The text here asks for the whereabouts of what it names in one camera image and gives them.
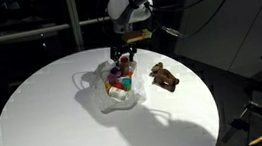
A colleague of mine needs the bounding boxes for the white plastic bag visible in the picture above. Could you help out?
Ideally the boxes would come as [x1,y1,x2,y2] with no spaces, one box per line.
[70,55,149,118]

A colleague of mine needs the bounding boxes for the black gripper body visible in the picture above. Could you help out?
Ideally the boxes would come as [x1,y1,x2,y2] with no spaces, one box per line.
[108,41,139,61]

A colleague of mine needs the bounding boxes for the brown plush moose toy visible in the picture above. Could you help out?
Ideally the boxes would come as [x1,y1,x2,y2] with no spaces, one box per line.
[149,59,183,95]

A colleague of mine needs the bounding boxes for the vertical window post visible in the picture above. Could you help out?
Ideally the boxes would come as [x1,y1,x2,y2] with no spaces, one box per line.
[64,0,86,53]

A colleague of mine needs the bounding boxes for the dark purple lid dough tub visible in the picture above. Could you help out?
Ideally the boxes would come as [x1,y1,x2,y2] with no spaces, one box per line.
[109,66,122,76]

